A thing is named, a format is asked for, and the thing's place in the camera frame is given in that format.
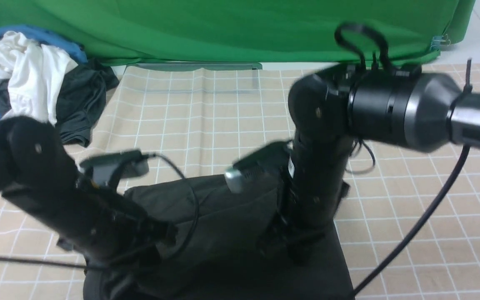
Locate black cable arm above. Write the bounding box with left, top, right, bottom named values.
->
left=334, top=23, right=474, bottom=300
left=0, top=152, right=201, bottom=271

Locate dark gray long sleeve shirt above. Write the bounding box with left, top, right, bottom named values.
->
left=83, top=175, right=353, bottom=300

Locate dark gray crumpled garment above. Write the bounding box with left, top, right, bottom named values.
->
left=0, top=59, right=119, bottom=148

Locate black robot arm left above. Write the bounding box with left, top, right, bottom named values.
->
left=0, top=116, right=178, bottom=278

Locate white crumpled shirt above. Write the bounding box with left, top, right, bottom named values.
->
left=0, top=32, right=79, bottom=125

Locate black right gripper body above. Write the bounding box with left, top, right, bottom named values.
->
left=259, top=212, right=336, bottom=265

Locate metal binder clip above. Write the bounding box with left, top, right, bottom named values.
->
left=429, top=34, right=451, bottom=51

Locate green backdrop cloth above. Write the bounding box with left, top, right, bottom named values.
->
left=0, top=0, right=475, bottom=66

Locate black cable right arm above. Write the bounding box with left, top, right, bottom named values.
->
left=334, top=23, right=474, bottom=300

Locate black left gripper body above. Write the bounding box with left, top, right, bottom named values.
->
left=86, top=213, right=178, bottom=300

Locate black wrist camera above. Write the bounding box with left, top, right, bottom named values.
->
left=224, top=139, right=292, bottom=193
left=78, top=150, right=149, bottom=189

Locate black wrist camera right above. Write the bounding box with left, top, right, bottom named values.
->
left=224, top=139, right=292, bottom=193

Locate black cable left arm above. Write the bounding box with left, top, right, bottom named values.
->
left=0, top=152, right=201, bottom=271

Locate beige grid tablecloth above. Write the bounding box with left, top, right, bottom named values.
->
left=0, top=63, right=480, bottom=300

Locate blue crumpled garment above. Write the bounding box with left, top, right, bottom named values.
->
left=0, top=25, right=88, bottom=125

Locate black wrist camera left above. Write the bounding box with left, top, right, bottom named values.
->
left=78, top=150, right=149, bottom=189

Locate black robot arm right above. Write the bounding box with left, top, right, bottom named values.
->
left=258, top=66, right=480, bottom=258

